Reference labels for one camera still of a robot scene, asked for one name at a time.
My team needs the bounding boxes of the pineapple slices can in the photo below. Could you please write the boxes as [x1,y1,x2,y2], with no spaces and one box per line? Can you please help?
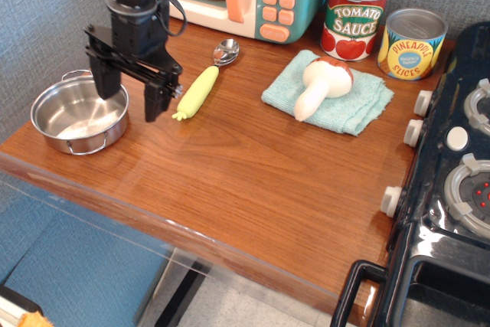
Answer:
[377,8,448,81]

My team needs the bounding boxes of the white plush mushroom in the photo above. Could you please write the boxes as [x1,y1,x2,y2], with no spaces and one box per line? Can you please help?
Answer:
[293,56,354,122]

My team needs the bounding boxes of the dark toy stove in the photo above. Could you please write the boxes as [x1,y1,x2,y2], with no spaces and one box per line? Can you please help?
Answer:
[331,21,489,326]

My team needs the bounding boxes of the teal folded cloth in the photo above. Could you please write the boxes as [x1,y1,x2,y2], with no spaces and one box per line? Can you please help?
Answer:
[261,50,394,136]

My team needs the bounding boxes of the tomato sauce can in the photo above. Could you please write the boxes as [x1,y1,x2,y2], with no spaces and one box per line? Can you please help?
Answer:
[321,0,387,61]

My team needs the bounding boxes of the stainless steel pot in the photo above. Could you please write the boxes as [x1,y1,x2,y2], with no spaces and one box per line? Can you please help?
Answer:
[31,70,129,155]

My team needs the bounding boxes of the orange black object corner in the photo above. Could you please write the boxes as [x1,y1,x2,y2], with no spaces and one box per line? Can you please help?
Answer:
[1,285,53,327]

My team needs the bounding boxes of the spoon with green handle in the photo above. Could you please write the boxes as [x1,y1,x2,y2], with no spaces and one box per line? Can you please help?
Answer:
[171,38,240,121]

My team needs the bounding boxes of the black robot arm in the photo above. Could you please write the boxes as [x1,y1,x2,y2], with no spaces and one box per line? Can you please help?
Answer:
[85,0,182,122]

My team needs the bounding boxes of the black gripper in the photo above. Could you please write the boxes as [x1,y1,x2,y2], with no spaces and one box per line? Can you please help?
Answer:
[85,11,182,123]

